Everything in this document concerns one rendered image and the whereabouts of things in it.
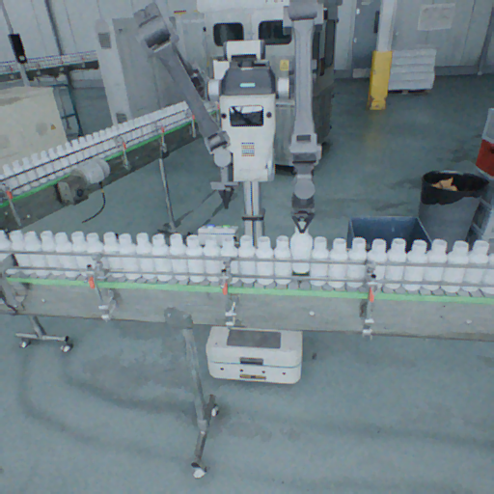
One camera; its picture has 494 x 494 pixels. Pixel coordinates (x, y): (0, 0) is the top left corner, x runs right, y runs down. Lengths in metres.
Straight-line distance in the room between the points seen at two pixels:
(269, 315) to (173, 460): 1.00
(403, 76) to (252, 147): 8.98
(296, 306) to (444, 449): 1.18
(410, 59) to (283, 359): 9.16
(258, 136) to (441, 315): 0.98
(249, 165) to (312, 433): 1.34
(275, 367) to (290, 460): 0.44
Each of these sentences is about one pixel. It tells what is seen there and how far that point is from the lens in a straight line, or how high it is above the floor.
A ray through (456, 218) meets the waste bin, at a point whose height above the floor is 0.41.
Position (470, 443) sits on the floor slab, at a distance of 2.26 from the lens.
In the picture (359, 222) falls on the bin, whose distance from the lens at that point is 1.86.
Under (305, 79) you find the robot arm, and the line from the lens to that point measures 1.11.
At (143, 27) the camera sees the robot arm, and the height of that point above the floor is 1.77.
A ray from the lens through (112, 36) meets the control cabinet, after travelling 6.98.
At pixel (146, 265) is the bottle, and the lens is 1.33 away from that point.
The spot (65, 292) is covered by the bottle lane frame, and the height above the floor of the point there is 0.95.
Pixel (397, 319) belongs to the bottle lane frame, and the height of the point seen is 0.90.
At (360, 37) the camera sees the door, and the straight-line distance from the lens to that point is 13.10.
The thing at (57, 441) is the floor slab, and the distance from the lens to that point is 2.33.
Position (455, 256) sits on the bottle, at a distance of 1.29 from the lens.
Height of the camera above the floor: 1.77
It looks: 32 degrees down
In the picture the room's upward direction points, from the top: 3 degrees counter-clockwise
